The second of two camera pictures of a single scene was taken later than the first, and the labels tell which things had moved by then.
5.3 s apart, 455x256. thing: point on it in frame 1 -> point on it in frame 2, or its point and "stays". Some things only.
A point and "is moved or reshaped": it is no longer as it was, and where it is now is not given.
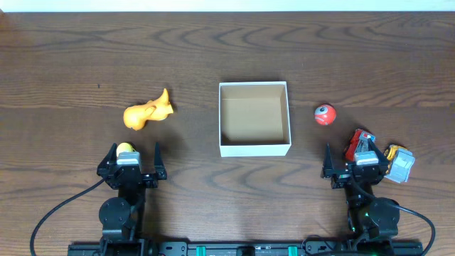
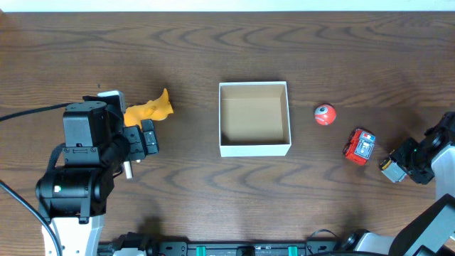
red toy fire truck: x=358 y=144 stays
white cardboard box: x=254 y=119 stays
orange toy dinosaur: x=156 y=109 stays
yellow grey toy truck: x=401 y=160 is moved or reshaped
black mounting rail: x=184 y=248 stays
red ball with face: x=325 y=114 stays
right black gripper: x=342 y=176 -> x=399 y=155
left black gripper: x=131 y=174 -> x=143 y=139
